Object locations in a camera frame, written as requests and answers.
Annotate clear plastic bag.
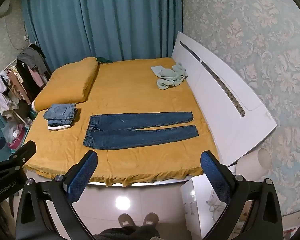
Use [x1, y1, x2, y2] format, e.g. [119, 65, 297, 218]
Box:
[1, 122, 28, 151]

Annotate folded light blue jeans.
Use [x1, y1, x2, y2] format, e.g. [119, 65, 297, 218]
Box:
[43, 104, 78, 121]

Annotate white box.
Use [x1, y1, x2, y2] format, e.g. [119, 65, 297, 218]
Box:
[180, 174, 243, 239]

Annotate grey hanging garment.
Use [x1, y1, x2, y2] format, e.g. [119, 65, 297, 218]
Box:
[17, 47, 48, 73]

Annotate white clothes rack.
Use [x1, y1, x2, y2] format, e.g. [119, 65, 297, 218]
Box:
[0, 57, 30, 130]

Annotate white headboard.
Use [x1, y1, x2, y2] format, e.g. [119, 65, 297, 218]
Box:
[171, 31, 277, 167]

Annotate brown hanging garment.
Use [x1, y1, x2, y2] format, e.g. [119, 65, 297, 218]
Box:
[9, 67, 32, 105]

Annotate dark blue jeans pants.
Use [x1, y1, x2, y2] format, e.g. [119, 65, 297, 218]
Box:
[83, 112, 199, 150]

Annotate white cable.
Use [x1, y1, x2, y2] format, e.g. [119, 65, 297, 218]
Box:
[206, 191, 228, 213]

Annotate tan fleece blanket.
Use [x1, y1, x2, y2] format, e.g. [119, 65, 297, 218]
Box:
[24, 57, 222, 187]

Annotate folded white garment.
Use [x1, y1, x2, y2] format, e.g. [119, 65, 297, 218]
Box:
[48, 124, 73, 131]

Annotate wide teal curtain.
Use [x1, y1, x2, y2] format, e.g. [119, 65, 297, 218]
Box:
[21, 0, 183, 70]

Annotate grey slipper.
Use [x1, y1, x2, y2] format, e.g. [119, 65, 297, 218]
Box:
[142, 212, 159, 227]
[118, 214, 135, 228]

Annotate folded mustard duvet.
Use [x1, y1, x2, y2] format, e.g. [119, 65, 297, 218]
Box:
[34, 57, 99, 112]

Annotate pink hanging garment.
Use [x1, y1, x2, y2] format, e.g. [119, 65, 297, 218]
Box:
[27, 65, 45, 88]

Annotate folded dark blue jeans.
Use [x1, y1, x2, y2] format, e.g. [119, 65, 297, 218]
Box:
[47, 118, 73, 127]

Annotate light green towel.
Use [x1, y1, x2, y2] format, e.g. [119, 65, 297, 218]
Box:
[150, 64, 188, 90]

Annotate white round lamp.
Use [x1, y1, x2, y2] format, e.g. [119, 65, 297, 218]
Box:
[236, 148, 272, 180]

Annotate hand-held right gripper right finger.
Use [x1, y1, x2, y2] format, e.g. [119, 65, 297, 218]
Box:
[200, 151, 283, 240]

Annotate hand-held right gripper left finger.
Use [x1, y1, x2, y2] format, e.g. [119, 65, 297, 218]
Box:
[15, 150, 98, 240]

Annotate lavender white hanging shirt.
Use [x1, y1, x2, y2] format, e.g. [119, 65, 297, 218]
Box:
[0, 72, 19, 112]

